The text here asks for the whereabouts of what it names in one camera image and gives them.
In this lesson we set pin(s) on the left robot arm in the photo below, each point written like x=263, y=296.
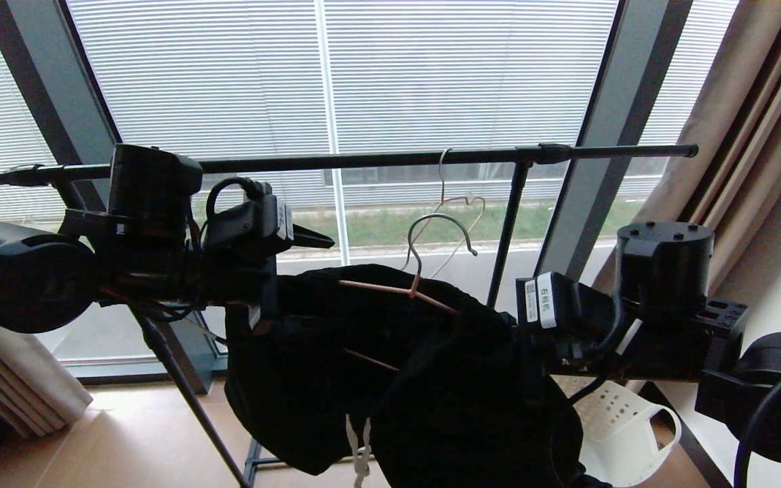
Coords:
x=17, y=278

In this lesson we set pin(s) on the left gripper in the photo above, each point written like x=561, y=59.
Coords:
x=234, y=281

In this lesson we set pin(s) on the white laundry basket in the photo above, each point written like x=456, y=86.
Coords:
x=634, y=434

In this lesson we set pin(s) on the pink clothes hanger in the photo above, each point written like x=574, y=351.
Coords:
x=390, y=290
x=442, y=183

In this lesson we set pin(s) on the window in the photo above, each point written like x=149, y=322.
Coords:
x=621, y=102

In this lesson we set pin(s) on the black clothes rack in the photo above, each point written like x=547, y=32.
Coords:
x=363, y=160

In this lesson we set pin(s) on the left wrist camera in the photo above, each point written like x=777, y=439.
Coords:
x=248, y=224

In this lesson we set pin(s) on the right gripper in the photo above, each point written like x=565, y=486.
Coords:
x=587, y=359

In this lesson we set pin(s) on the brown curtain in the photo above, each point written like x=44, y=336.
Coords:
x=17, y=379
x=736, y=135

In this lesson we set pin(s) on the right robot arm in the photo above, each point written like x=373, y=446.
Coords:
x=665, y=264

